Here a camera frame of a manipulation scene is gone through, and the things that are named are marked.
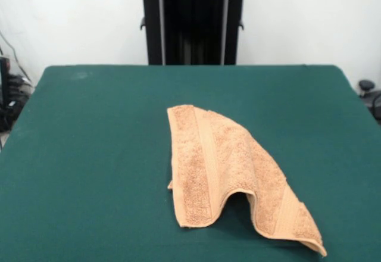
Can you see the orange terry towel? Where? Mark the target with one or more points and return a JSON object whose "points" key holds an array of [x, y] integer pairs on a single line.
{"points": [[232, 154]]}

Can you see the dark green table cloth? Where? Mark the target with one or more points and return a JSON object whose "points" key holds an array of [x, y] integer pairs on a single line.
{"points": [[89, 154]]}

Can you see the black equipment stack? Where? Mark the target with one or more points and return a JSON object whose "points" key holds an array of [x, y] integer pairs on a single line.
{"points": [[12, 101]]}

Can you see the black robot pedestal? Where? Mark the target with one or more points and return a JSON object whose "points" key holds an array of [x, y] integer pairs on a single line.
{"points": [[193, 29]]}

